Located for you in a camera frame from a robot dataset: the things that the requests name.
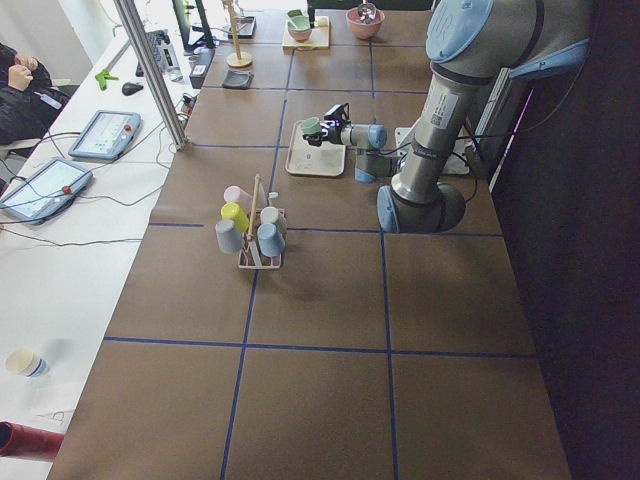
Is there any aluminium frame post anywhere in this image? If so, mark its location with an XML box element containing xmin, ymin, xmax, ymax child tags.
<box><xmin>113</xmin><ymin>0</ymin><xmax>188</xmax><ymax>151</ymax></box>

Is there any folded grey cloth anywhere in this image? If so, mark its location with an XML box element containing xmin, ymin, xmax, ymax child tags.
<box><xmin>222</xmin><ymin>69</ymin><xmax>254</xmax><ymax>90</ymax></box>

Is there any teach pendant tablet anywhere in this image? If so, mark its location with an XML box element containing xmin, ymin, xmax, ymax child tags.
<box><xmin>1</xmin><ymin>158</ymin><xmax>94</xmax><ymax>224</ymax></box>
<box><xmin>68</xmin><ymin>110</ymin><xmax>142</xmax><ymax>162</ymax></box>

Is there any near teach pendant tablet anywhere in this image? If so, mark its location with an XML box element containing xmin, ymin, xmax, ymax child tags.
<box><xmin>1</xmin><ymin>158</ymin><xmax>94</xmax><ymax>224</ymax></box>

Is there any seated person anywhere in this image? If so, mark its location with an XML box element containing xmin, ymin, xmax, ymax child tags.
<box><xmin>1</xmin><ymin>44</ymin><xmax>70</xmax><ymax>145</ymax></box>

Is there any far teach pendant tablet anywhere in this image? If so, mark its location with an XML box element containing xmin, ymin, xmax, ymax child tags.
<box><xmin>68</xmin><ymin>110</ymin><xmax>142</xmax><ymax>162</ymax></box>

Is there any beige cup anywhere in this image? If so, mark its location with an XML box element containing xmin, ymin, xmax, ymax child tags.
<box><xmin>260</xmin><ymin>206</ymin><xmax>287</xmax><ymax>235</ymax></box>

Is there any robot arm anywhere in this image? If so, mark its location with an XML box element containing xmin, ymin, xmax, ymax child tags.
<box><xmin>301</xmin><ymin>1</ymin><xmax>593</xmax><ymax>233</ymax></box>

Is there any black keyboard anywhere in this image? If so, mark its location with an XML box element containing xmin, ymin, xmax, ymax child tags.
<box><xmin>146</xmin><ymin>30</ymin><xmax>171</xmax><ymax>73</ymax></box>

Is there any yellow cup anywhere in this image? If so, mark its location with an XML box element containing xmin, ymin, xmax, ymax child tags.
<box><xmin>220</xmin><ymin>202</ymin><xmax>249</xmax><ymax>233</ymax></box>

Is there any green cup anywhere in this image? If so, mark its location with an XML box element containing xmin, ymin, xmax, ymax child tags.
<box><xmin>300</xmin><ymin>117</ymin><xmax>322</xmax><ymax>136</ymax></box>

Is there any paper cup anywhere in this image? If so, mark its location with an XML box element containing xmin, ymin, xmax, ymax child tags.
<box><xmin>5</xmin><ymin>349</ymin><xmax>49</xmax><ymax>378</ymax></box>

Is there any pink bowl with ice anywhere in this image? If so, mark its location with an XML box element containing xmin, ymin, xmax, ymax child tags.
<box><xmin>345</xmin><ymin>8</ymin><xmax>385</xmax><ymax>40</ymax></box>

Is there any green clamp tool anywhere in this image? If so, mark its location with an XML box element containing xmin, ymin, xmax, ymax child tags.
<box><xmin>95</xmin><ymin>70</ymin><xmax>118</xmax><ymax>91</ymax></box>

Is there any black computer mouse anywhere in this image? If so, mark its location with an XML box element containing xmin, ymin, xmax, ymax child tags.
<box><xmin>121</xmin><ymin>82</ymin><xmax>144</xmax><ymax>96</ymax></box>

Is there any red cylinder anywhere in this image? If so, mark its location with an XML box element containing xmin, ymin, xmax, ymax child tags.
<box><xmin>1</xmin><ymin>421</ymin><xmax>65</xmax><ymax>461</ymax></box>

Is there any white wire cup rack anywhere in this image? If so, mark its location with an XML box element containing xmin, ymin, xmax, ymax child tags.
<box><xmin>237</xmin><ymin>174</ymin><xmax>287</xmax><ymax>270</ymax></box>

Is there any blue cup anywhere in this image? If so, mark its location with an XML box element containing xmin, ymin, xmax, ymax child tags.
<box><xmin>257</xmin><ymin>223</ymin><xmax>285</xmax><ymax>257</ymax></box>

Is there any monitor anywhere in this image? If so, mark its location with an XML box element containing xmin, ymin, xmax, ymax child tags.
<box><xmin>172</xmin><ymin>0</ymin><xmax>215</xmax><ymax>55</ymax></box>

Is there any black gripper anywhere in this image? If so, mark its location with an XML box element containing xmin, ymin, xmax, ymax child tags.
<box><xmin>303</xmin><ymin>124</ymin><xmax>345</xmax><ymax>146</ymax></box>

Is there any black power strip box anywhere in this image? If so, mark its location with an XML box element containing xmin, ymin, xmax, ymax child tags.
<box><xmin>188</xmin><ymin>48</ymin><xmax>215</xmax><ymax>89</ymax></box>

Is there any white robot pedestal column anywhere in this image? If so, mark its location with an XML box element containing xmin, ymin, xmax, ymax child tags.
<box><xmin>394</xmin><ymin>126</ymin><xmax>474</xmax><ymax>176</ymax></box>

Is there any wooden cutting board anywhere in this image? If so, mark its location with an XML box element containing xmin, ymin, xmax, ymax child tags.
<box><xmin>282</xmin><ymin>15</ymin><xmax>331</xmax><ymax>50</ymax></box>

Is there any metal ice scoop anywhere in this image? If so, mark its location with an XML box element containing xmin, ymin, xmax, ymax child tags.
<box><xmin>357</xmin><ymin>1</ymin><xmax>377</xmax><ymax>24</ymax></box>

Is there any pink cup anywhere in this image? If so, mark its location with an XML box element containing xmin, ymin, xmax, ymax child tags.
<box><xmin>223</xmin><ymin>185</ymin><xmax>253</xmax><ymax>211</ymax></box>

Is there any wooden mug tree stand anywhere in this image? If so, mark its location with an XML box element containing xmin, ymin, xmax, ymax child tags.
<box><xmin>224</xmin><ymin>0</ymin><xmax>253</xmax><ymax>68</ymax></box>

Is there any cream rabbit tray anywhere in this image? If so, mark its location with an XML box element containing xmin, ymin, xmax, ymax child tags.
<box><xmin>284</xmin><ymin>120</ymin><xmax>346</xmax><ymax>177</ymax></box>

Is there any grey cup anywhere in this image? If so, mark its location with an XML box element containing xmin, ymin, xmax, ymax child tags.
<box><xmin>215</xmin><ymin>219</ymin><xmax>244</xmax><ymax>254</ymax></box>

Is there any green bowl on pink bowl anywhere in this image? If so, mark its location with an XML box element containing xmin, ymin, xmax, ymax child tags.
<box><xmin>287</xmin><ymin>15</ymin><xmax>312</xmax><ymax>42</ymax></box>

